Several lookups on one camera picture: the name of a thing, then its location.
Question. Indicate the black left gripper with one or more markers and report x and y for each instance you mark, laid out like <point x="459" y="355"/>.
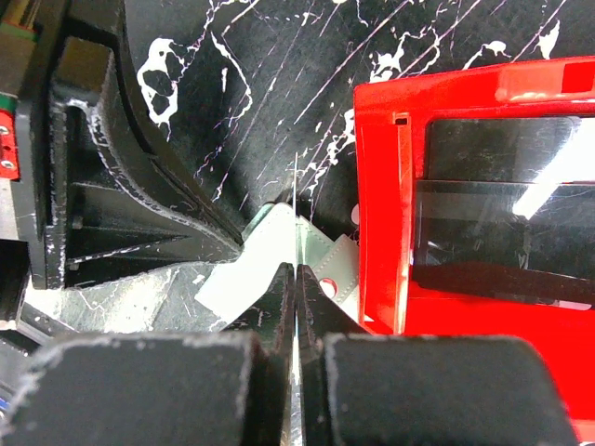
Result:
<point x="91" y="192"/>

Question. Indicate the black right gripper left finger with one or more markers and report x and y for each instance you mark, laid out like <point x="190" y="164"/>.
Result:
<point x="225" y="388"/>

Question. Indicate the red plastic card tray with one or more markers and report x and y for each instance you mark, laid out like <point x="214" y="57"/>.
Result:
<point x="392" y="119"/>

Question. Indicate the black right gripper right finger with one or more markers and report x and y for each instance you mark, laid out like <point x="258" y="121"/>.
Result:
<point x="364" y="389"/>

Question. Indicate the white credit card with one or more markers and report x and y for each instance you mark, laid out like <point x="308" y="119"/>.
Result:
<point x="295" y="216"/>

